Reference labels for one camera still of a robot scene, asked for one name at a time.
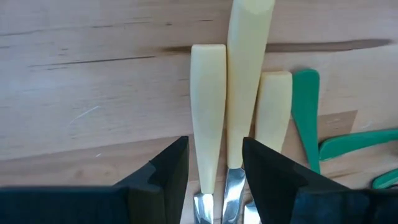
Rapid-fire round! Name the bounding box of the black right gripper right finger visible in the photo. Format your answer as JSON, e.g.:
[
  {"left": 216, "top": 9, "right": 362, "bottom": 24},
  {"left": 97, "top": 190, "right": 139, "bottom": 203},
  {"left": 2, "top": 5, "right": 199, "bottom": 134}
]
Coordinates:
[{"left": 242, "top": 136, "right": 398, "bottom": 224}]

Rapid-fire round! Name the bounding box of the pile of gold spoons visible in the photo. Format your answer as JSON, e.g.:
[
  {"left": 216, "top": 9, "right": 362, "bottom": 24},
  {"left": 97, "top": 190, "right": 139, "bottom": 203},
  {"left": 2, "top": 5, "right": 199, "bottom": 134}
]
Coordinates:
[{"left": 318, "top": 128, "right": 398, "bottom": 162}]

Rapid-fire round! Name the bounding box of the cream-handled table knife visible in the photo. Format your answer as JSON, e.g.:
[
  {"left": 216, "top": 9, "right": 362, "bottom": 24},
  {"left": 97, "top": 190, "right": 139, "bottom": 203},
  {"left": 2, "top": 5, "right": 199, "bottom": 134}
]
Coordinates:
[
  {"left": 189, "top": 44, "right": 228, "bottom": 224},
  {"left": 243, "top": 70, "right": 294, "bottom": 224},
  {"left": 221, "top": 0, "right": 276, "bottom": 224}
]

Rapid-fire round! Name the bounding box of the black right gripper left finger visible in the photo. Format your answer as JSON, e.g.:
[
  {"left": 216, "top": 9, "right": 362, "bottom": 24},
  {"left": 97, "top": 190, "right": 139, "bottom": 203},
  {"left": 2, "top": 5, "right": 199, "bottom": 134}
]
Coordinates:
[{"left": 0, "top": 136, "right": 190, "bottom": 224}]

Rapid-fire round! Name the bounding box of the gold spoon green handle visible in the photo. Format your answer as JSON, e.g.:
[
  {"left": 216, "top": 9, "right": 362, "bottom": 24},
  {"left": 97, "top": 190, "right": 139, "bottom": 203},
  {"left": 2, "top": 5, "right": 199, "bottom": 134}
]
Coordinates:
[
  {"left": 371, "top": 167, "right": 398, "bottom": 190},
  {"left": 290, "top": 68, "right": 322, "bottom": 175}
]

